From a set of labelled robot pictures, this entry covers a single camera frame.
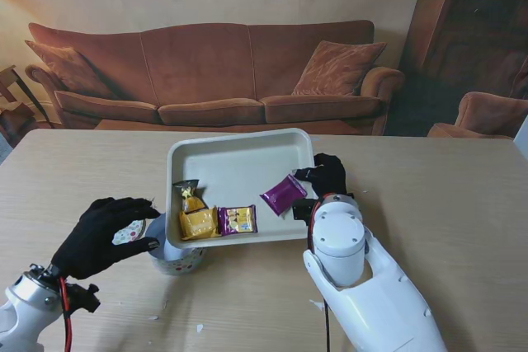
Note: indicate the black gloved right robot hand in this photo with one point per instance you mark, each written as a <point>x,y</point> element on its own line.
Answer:
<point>330,175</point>

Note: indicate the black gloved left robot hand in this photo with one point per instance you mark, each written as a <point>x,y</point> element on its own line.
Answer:
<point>90,240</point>

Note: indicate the round polka dot box lid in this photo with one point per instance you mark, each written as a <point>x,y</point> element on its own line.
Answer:
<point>130,233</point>

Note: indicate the plain purple cookie packet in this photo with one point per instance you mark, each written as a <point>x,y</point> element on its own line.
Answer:
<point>282,195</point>

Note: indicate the round polka dot cookie box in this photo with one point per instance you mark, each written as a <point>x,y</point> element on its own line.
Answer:
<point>181,263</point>

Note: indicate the beige rectangular tray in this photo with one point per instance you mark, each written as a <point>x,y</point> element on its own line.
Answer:
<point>231,162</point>

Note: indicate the purple cookie packet yellow print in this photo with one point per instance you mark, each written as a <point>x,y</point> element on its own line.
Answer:
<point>237,220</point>

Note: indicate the black and orange cookie packet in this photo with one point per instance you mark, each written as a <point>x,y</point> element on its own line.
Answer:
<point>189,201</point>

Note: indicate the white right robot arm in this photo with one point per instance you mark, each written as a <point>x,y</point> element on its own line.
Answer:
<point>350,245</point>

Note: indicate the patterned red sofa cushion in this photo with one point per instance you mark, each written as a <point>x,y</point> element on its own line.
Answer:
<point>334,67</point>

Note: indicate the red brown armchair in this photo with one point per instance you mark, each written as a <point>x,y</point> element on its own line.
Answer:
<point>491,113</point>

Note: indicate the red brown sofa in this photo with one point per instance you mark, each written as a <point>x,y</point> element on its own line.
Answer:
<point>198,63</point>

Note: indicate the plain red sofa cushion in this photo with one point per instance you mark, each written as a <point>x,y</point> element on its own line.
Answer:
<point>62,63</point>

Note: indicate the wooden side chair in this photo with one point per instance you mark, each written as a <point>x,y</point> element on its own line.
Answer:
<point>8,80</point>

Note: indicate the dark wooden cabinet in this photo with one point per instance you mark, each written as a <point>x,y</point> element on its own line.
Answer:
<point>462,30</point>

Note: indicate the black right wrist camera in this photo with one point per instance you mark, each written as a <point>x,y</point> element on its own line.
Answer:
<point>301,209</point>

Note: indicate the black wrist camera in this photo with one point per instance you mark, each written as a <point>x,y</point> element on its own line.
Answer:
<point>301,209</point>
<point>84,298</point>

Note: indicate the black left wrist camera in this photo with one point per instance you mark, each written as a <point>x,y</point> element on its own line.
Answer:
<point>84,298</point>

